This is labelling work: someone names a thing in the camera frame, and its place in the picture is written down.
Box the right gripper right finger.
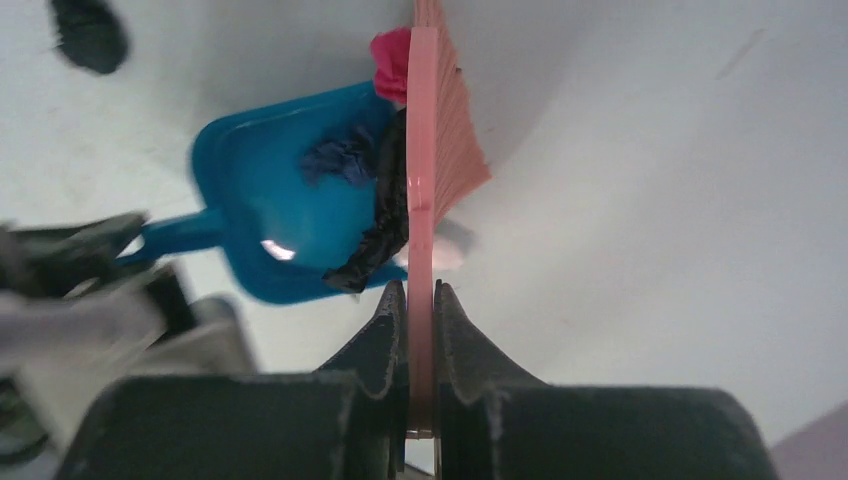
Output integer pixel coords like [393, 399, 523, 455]
[434, 282, 778, 479]

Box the long black paper scrap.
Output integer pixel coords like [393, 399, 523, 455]
[322, 108, 409, 294]

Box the blue plastic dustpan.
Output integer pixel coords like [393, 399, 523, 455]
[121, 81, 394, 305]

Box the magenta paper scrap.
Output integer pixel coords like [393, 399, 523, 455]
[369, 27, 412, 105]

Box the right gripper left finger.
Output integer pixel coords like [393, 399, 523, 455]
[56, 281, 407, 479]

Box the dark blue paper scrap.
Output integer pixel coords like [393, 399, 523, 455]
[299, 127, 376, 187]

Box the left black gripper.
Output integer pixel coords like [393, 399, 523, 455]
[1, 211, 258, 464]

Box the pink hand brush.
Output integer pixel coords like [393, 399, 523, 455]
[406, 1, 492, 439]

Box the white paper scrap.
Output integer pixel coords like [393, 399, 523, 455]
[432, 219, 476, 272]

